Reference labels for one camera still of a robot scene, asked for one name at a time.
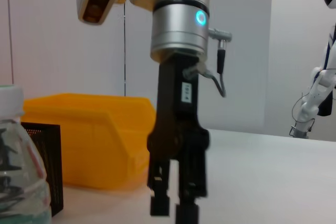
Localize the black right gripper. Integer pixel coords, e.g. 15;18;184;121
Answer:
146;52;212;199

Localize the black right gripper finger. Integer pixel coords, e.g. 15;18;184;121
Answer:
149;161;172;217
174;197;201;224

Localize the clear bottle with green label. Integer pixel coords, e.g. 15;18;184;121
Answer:
0;84;53;224

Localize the black mesh pen holder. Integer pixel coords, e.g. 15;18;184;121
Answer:
20;122;65;217

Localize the yellow plastic bin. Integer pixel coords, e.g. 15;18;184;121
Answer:
23;92;158;190

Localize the white humanoid robot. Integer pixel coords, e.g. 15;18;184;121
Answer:
289;0;336;138

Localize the right wrist cable with connector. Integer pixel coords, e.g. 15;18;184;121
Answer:
182;28;234;98

